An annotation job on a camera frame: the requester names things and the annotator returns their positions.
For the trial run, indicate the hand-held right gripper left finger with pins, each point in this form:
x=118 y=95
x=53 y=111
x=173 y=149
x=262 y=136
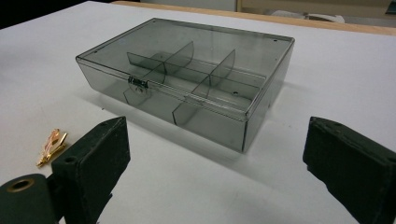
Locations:
x=90 y=161

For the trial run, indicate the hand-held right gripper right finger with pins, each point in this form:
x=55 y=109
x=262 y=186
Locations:
x=355 y=168

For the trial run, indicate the gold metal clip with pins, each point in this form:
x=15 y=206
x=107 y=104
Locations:
x=51 y=147

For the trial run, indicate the transparent grey plastic compartment box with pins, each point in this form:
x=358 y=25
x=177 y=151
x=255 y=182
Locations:
x=218 y=49

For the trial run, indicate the white chair base with casters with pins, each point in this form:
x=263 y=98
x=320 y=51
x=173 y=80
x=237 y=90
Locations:
x=311 y=16

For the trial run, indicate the wooden table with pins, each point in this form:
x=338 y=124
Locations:
x=280 y=19

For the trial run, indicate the white cabinet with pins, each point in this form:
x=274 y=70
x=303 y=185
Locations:
x=186 y=3

